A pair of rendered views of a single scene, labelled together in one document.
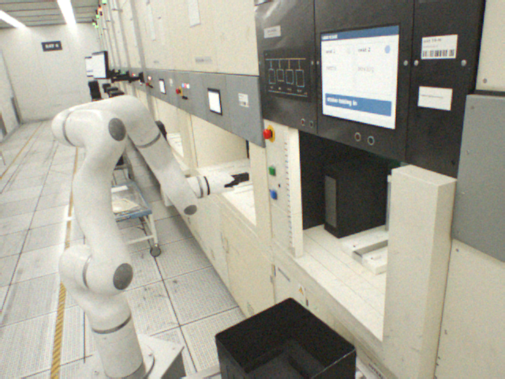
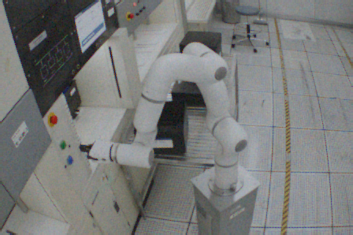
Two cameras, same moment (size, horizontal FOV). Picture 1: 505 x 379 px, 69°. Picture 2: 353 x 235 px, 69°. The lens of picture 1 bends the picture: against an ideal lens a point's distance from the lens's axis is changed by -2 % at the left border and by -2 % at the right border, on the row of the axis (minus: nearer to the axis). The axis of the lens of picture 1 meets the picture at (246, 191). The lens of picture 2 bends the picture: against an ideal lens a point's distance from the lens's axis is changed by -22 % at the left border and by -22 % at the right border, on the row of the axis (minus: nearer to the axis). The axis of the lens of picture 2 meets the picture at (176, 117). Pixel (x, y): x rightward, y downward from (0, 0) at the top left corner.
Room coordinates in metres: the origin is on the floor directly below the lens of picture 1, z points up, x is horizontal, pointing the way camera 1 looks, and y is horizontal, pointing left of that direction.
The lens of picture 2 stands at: (1.87, 0.95, 2.08)
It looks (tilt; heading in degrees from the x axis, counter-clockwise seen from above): 38 degrees down; 219
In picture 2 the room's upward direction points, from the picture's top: 8 degrees counter-clockwise
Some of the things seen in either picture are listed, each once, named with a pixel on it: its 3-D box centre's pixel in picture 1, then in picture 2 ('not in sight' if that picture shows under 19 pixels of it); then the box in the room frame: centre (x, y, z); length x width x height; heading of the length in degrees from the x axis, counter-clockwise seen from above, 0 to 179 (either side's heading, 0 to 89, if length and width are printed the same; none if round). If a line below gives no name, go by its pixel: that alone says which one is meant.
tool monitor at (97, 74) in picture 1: (117, 68); not in sight; (4.10, 1.21, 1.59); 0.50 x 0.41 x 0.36; 110
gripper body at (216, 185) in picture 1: (217, 182); (104, 151); (1.33, 0.10, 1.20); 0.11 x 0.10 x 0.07; 110
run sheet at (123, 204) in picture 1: (120, 204); not in sight; (3.09, 1.13, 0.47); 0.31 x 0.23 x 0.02; 42
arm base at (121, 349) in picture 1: (117, 343); (226, 171); (0.91, 0.44, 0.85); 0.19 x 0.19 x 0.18
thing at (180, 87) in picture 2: not in sight; (195, 85); (0.29, -0.12, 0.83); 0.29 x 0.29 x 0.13; 21
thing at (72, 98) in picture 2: not in sight; (59, 97); (1.04, -0.70, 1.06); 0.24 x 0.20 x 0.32; 20
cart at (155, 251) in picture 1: (126, 219); not in sight; (3.27, 1.17, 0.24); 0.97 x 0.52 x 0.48; 23
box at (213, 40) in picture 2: not in sight; (202, 51); (-0.09, -0.29, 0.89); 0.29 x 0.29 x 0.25; 17
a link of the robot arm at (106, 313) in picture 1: (94, 283); (230, 144); (0.93, 0.47, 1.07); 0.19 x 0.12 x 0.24; 60
